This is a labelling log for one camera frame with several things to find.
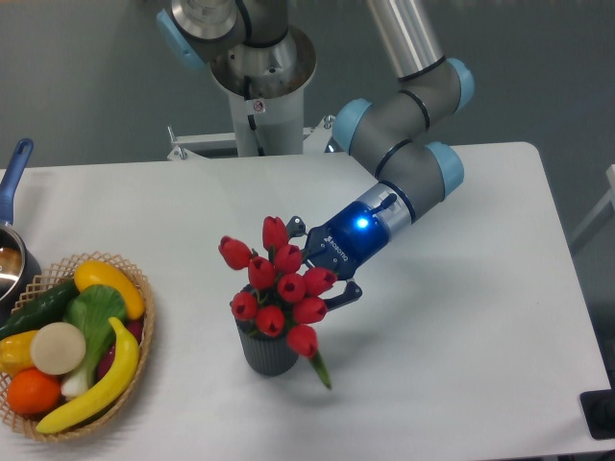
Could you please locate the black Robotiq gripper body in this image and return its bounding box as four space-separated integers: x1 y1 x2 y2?
305 201 390 280

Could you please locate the red tulip bouquet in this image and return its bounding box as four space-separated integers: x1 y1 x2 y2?
218 216 337 389

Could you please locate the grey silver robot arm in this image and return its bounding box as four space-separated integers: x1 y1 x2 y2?
157 1 475 309

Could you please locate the dark grey ribbed vase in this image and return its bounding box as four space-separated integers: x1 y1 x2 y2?
235 305 299 376

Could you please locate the dark red vegetable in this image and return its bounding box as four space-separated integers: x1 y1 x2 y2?
96 319 143 380

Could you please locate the yellow squash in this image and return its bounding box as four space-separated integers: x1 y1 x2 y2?
74 259 145 321

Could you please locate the green bok choy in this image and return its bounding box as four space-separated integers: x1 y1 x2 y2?
61 284 127 400

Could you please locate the yellow banana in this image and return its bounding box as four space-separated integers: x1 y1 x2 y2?
36 317 139 435

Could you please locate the woven wicker basket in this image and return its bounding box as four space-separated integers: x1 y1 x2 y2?
1 252 156 442

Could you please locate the green cucumber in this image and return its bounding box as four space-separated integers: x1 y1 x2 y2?
1 279 80 340

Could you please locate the beige round disc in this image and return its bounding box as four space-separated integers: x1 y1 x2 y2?
30 322 86 376

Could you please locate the black device at edge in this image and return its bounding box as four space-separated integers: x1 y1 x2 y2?
579 389 614 440

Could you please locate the yellow bell pepper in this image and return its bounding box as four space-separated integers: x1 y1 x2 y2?
0 330 37 376

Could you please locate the orange fruit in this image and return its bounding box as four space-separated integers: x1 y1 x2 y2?
7 368 61 415

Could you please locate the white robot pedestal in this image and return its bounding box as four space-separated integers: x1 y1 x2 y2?
167 89 342 160

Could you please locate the white frame at right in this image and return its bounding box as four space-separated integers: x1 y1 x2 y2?
569 164 614 255

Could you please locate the blue handled saucepan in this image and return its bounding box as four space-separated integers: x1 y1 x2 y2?
1 138 40 326

